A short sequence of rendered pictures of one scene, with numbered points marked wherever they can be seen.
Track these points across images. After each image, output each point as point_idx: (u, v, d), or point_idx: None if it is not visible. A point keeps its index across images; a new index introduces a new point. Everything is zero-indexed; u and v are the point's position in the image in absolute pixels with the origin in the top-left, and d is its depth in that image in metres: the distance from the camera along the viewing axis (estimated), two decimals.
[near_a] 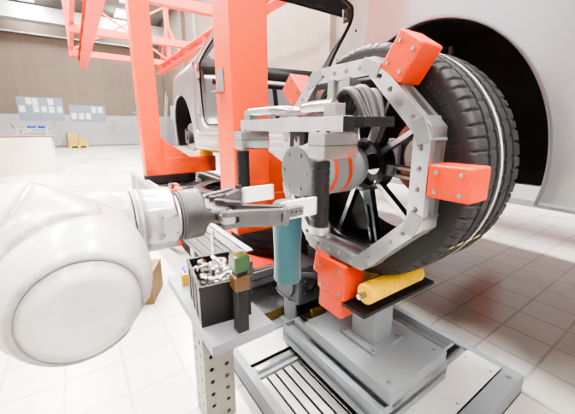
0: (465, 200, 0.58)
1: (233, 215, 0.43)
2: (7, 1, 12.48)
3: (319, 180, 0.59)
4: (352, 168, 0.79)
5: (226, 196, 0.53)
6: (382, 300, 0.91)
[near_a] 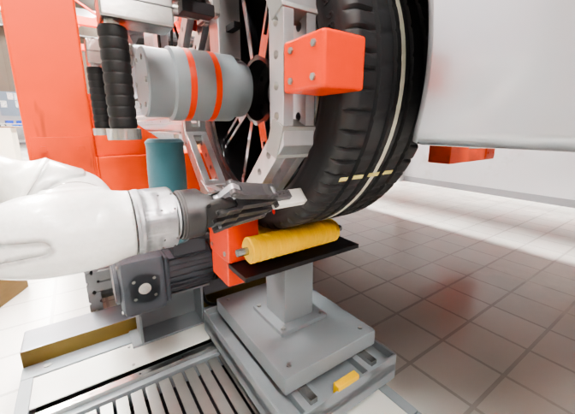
0: (319, 79, 0.39)
1: (236, 183, 0.46)
2: None
3: (104, 53, 0.39)
4: (221, 81, 0.60)
5: None
6: (281, 263, 0.71)
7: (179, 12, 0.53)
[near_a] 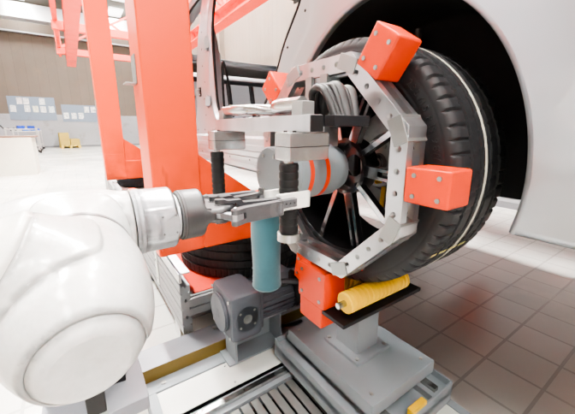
0: (443, 205, 0.53)
1: (242, 211, 0.45)
2: None
3: (286, 185, 0.54)
4: (329, 171, 0.75)
5: (234, 198, 0.52)
6: (364, 309, 0.86)
7: None
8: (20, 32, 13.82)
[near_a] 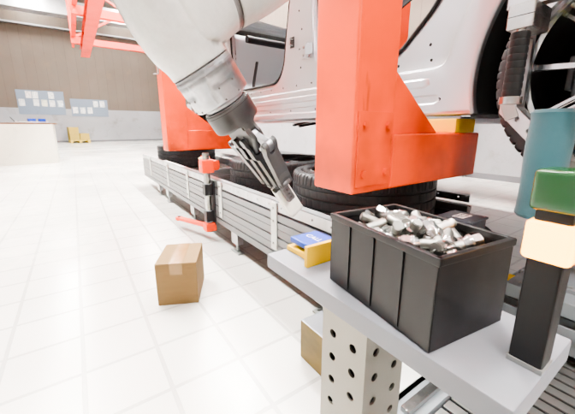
0: None
1: (275, 145, 0.46)
2: None
3: None
4: None
5: None
6: None
7: None
8: (29, 25, 13.59)
